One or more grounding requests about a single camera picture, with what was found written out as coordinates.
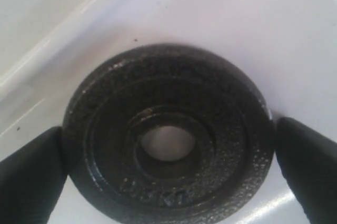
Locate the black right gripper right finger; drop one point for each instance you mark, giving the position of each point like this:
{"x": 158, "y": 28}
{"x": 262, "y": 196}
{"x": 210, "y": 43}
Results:
{"x": 308, "y": 163}

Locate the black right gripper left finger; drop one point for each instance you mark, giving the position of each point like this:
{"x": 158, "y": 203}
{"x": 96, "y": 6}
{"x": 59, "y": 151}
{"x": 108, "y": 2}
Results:
{"x": 32, "y": 179}

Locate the black weight plate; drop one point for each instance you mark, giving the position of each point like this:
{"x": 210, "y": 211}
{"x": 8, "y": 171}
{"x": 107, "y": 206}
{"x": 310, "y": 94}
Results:
{"x": 167, "y": 133}

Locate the white plastic tray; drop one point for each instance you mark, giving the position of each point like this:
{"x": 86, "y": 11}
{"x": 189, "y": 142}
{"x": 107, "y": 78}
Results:
{"x": 286, "y": 47}

